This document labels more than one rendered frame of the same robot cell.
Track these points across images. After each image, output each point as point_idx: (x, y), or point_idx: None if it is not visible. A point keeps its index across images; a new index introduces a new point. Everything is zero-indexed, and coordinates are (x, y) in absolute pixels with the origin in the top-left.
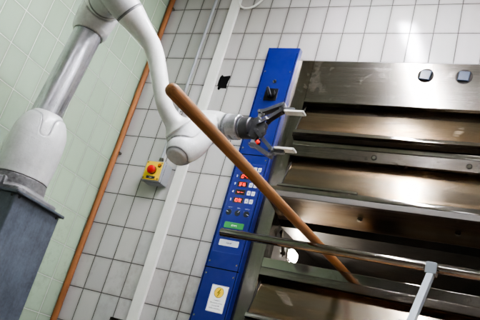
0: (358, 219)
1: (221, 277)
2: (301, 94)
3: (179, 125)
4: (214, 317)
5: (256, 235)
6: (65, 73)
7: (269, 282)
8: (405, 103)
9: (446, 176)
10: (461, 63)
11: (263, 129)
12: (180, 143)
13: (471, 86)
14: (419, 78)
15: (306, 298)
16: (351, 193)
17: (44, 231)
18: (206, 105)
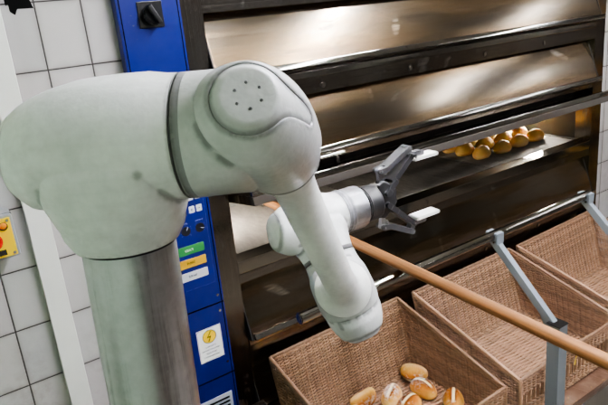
0: None
1: (203, 319)
2: (193, 0)
3: (368, 294)
4: (217, 363)
5: None
6: (194, 399)
7: (248, 282)
8: None
9: (386, 82)
10: None
11: (395, 199)
12: (379, 319)
13: None
14: None
15: (297, 275)
16: (339, 154)
17: None
18: (11, 60)
